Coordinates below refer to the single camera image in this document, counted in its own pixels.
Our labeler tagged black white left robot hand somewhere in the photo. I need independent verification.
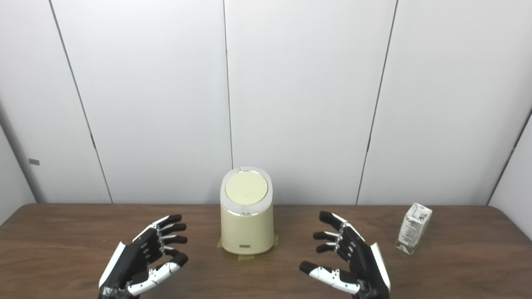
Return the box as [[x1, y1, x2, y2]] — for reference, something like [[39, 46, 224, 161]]
[[98, 214, 189, 299]]

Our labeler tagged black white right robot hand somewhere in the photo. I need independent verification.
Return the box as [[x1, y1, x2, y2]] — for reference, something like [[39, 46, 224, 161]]
[[299, 211, 391, 299]]

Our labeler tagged white green milk carton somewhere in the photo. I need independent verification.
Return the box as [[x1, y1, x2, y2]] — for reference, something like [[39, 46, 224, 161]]
[[395, 203, 433, 255]]

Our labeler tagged cream-colored cylindrical bin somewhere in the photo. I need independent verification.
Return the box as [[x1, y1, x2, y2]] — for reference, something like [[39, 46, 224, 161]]
[[220, 167, 275, 255]]

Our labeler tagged cream round bin lid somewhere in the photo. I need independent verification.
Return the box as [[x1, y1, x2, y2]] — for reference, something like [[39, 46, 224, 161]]
[[225, 171, 268, 206]]

